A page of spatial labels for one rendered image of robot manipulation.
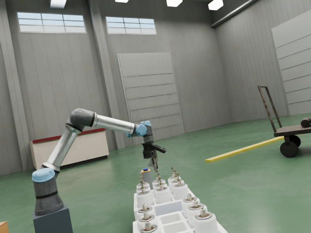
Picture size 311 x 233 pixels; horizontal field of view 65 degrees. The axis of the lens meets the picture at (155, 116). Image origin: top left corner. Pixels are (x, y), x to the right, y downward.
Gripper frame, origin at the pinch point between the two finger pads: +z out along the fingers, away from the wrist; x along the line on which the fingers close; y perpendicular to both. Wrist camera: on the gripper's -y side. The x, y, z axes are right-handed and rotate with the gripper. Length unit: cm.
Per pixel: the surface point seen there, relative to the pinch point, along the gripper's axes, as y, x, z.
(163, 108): 208, -825, -89
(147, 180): 12.5, -10.0, 10.2
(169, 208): -12.8, 28.3, 19.9
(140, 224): -12, 71, 10
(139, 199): 3.8, 30.9, 11.6
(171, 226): -22, 57, 18
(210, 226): -43, 72, 12
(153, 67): 213, -820, -266
